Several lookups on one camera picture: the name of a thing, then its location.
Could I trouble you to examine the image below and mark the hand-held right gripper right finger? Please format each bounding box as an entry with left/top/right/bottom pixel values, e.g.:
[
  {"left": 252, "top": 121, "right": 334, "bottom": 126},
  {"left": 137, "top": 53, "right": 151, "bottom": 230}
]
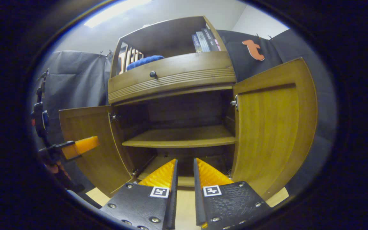
[{"left": 193, "top": 157, "right": 272, "bottom": 230}]

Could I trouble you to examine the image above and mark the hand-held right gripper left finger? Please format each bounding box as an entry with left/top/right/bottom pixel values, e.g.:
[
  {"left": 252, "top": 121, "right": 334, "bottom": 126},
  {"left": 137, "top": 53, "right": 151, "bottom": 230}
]
[{"left": 100, "top": 159, "right": 179, "bottom": 230}]

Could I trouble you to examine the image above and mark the wooden cabinet door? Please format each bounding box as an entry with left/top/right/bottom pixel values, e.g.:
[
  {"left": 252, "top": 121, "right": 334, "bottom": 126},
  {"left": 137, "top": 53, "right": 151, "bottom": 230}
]
[
  {"left": 230, "top": 57, "right": 318, "bottom": 201},
  {"left": 59, "top": 105, "right": 133, "bottom": 198}
]

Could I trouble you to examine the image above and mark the wooden double-door shoe cabinet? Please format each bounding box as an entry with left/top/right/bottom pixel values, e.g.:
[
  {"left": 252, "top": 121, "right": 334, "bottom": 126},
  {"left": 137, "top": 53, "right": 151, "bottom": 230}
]
[{"left": 59, "top": 16, "right": 318, "bottom": 201}]

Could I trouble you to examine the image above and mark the wooden inner cabinet shelf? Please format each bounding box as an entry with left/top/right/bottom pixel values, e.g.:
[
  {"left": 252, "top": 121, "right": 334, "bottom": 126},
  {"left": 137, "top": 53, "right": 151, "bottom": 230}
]
[{"left": 122, "top": 125, "right": 236, "bottom": 148}]

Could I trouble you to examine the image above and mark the wooden cabinet drawer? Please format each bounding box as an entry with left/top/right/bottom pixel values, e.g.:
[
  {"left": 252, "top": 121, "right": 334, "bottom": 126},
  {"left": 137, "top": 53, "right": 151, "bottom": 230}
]
[{"left": 108, "top": 51, "right": 237, "bottom": 105}]

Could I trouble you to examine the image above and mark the black backdrop cloth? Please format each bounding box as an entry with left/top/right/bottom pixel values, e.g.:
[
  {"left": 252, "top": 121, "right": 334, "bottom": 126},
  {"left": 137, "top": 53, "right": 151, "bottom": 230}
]
[{"left": 32, "top": 29, "right": 337, "bottom": 195}]

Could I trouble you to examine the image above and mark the pink flat board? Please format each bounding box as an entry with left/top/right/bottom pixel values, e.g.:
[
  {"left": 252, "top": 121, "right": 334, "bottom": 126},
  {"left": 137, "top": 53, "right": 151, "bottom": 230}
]
[{"left": 119, "top": 48, "right": 144, "bottom": 74}]

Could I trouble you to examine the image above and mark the blue folded towel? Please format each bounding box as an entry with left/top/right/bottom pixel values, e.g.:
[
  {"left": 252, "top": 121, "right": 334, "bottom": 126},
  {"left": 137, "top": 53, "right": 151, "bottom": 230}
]
[{"left": 126, "top": 55, "right": 165, "bottom": 71}]

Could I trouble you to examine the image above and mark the dark book yellow print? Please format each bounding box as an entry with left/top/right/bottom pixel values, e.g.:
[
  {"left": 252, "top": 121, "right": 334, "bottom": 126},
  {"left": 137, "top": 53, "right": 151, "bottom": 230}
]
[{"left": 191, "top": 34, "right": 203, "bottom": 53}]

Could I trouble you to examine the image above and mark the grey book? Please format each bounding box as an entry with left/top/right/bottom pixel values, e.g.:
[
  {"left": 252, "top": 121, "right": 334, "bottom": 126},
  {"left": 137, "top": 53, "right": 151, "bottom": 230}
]
[{"left": 196, "top": 31, "right": 211, "bottom": 52}]

